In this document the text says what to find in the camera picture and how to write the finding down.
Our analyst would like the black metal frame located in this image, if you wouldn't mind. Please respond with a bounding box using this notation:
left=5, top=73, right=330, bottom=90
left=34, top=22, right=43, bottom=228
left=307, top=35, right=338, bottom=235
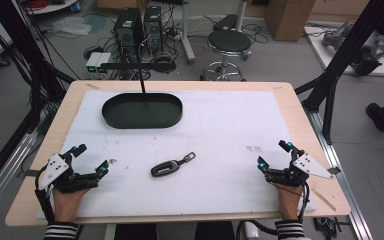
left=0, top=0, right=77, bottom=198
left=294, top=0, right=384, bottom=146

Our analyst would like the white floor board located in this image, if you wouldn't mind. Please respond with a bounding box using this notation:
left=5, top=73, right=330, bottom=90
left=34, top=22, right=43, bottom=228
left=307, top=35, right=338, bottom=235
left=303, top=25, right=384, bottom=78

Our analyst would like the person's right hand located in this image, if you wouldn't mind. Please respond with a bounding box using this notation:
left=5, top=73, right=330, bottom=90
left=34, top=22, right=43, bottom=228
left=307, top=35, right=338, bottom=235
left=274, top=183, right=306, bottom=222

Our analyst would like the small white box device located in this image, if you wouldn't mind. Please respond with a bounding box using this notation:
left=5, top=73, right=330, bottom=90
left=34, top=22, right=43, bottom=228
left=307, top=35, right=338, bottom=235
left=96, top=52, right=113, bottom=74
left=85, top=51, right=103, bottom=74

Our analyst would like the clear plastic bag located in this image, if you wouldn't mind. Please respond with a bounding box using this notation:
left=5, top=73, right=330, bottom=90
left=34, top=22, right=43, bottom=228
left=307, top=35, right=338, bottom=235
left=50, top=15, right=93, bottom=37

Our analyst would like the white metal stand leg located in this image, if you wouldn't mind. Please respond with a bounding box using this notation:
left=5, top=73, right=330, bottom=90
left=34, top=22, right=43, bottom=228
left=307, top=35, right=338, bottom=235
left=179, top=0, right=197, bottom=65

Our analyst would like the small black electronics part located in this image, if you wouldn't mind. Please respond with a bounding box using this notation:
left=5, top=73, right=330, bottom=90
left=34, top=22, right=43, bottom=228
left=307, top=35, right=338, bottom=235
left=313, top=216, right=343, bottom=232

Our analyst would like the brown cardboard box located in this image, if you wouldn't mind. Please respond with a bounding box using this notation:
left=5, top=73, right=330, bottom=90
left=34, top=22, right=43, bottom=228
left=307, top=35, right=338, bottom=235
left=264, top=0, right=317, bottom=43

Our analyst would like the black round stool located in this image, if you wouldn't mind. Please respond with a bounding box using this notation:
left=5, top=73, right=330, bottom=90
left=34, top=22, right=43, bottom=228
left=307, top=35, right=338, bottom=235
left=199, top=29, right=253, bottom=82

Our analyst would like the grey robot equipment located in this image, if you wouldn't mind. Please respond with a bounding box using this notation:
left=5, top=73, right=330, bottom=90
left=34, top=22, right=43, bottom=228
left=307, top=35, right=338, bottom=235
left=321, top=22, right=384, bottom=76

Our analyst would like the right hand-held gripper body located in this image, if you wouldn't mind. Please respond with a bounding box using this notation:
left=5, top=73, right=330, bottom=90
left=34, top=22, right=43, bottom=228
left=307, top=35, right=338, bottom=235
left=265, top=148, right=335, bottom=188

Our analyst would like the black oval tray hanger stand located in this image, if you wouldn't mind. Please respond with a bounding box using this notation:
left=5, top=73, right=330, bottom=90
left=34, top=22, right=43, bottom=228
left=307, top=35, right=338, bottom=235
left=100, top=61, right=184, bottom=130

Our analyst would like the white foam mat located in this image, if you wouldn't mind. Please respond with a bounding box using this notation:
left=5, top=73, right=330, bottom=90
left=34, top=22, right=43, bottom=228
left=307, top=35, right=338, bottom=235
left=36, top=89, right=318, bottom=221

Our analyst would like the person's dark trouser leg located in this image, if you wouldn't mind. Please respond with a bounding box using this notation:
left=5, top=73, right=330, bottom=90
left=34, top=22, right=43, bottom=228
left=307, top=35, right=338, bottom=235
left=114, top=223, right=158, bottom=240
left=194, top=220, right=236, bottom=240

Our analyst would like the thin wooden stick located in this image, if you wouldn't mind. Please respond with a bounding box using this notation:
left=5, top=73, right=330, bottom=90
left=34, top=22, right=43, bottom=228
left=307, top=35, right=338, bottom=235
left=311, top=187, right=337, bottom=212

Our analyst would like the aluminium rail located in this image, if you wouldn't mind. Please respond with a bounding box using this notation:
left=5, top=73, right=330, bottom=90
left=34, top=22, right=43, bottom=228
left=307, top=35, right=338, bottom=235
left=0, top=131, right=40, bottom=225
left=304, top=108, right=375, bottom=240

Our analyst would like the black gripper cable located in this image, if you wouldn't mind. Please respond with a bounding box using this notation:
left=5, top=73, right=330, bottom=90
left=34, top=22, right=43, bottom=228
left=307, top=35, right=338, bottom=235
left=34, top=168, right=56, bottom=223
left=297, top=181, right=312, bottom=223

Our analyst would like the black car key fob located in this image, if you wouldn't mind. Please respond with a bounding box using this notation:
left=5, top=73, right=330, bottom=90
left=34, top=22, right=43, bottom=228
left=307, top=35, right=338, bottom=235
left=150, top=151, right=197, bottom=178

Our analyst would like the black computer tower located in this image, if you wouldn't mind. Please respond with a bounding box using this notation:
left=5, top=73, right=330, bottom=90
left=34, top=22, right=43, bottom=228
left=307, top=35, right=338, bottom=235
left=113, top=7, right=145, bottom=64
left=143, top=4, right=165, bottom=56

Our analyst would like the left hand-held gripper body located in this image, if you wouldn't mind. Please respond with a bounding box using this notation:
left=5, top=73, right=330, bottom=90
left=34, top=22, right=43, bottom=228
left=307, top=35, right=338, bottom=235
left=34, top=153, right=100, bottom=194

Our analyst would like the person's left hand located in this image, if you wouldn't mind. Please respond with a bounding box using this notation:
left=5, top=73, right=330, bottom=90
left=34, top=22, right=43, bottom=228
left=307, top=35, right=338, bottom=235
left=52, top=186, right=92, bottom=224

